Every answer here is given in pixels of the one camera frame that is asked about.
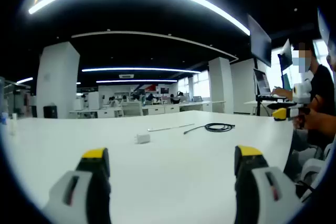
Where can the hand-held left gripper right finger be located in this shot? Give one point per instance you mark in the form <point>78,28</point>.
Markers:
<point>260,195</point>

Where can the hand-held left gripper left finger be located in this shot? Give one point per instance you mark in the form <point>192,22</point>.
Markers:
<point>86,195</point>

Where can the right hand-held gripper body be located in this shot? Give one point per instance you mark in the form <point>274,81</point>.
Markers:
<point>303,91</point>

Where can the white charger adapter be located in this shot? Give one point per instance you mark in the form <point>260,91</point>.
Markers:
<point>143,139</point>

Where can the white desk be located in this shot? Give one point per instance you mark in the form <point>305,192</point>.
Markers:
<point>168,182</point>

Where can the metal desk strip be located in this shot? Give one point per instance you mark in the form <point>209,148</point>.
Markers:
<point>170,127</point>

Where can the person's right hand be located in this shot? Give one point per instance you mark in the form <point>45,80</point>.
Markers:
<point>303,122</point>

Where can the green panel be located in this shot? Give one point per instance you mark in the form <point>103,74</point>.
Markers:
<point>287,82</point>

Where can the black laptop stand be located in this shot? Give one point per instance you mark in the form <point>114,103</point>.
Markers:
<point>258,106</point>

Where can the open laptop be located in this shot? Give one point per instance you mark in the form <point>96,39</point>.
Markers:
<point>262,82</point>

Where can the small black monitor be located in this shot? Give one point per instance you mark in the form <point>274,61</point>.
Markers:
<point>286,58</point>

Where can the narrow white pillar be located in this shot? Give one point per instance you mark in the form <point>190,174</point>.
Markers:
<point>220,85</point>

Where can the large black hanging monitor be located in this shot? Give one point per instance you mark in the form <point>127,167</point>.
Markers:
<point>260,41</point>

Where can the black cabinet box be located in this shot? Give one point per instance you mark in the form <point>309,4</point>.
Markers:
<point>50,112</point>

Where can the white mesh office chair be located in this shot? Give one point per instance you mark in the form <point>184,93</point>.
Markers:
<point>132,109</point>

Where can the wide white pillar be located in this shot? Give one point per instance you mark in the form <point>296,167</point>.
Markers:
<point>57,82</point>

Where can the grey metal shelf rack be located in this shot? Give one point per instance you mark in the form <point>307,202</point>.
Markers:
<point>15,95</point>

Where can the ceiling light strip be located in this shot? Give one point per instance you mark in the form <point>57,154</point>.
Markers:
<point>136,81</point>
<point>141,69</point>

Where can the ceiling air vent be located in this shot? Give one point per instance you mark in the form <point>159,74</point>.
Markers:
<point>126,76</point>

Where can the curved white ceiling trim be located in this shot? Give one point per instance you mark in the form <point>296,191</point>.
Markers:
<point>147,36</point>

